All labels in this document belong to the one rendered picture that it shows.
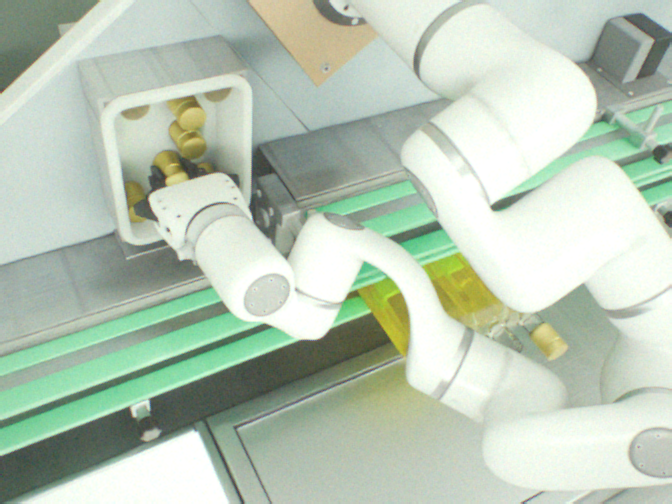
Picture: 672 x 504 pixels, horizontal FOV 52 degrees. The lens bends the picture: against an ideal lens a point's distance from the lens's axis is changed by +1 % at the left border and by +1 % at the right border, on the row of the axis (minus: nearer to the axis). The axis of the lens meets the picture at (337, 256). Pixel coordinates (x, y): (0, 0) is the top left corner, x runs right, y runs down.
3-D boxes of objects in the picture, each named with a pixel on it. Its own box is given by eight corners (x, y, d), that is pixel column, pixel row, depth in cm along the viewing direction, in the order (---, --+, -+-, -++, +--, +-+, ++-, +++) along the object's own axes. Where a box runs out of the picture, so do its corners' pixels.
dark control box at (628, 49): (588, 59, 124) (622, 84, 120) (606, 17, 118) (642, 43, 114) (621, 50, 128) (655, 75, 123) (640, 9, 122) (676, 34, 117)
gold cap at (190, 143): (166, 120, 86) (179, 141, 84) (193, 113, 87) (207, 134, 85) (169, 143, 89) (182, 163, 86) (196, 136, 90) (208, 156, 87)
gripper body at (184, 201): (183, 279, 77) (154, 232, 85) (267, 250, 81) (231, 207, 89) (170, 223, 73) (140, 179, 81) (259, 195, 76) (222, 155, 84)
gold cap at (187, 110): (164, 89, 83) (177, 110, 80) (193, 83, 84) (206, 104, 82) (167, 114, 85) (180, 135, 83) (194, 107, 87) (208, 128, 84)
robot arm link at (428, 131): (653, 249, 69) (520, 342, 70) (520, 49, 66) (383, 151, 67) (707, 263, 60) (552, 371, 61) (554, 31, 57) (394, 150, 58)
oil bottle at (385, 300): (339, 269, 108) (413, 375, 97) (344, 245, 104) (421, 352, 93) (370, 259, 111) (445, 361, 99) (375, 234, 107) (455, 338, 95)
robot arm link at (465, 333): (439, 380, 79) (277, 293, 81) (494, 284, 75) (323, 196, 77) (432, 413, 71) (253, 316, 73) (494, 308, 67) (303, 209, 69)
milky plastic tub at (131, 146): (104, 207, 93) (125, 251, 88) (75, 60, 76) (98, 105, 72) (226, 175, 100) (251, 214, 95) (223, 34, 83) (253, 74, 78)
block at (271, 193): (250, 226, 101) (271, 258, 97) (251, 177, 94) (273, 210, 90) (272, 219, 102) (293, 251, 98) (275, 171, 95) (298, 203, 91)
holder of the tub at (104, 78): (110, 232, 97) (128, 270, 93) (76, 60, 77) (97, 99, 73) (225, 200, 104) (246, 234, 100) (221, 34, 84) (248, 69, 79)
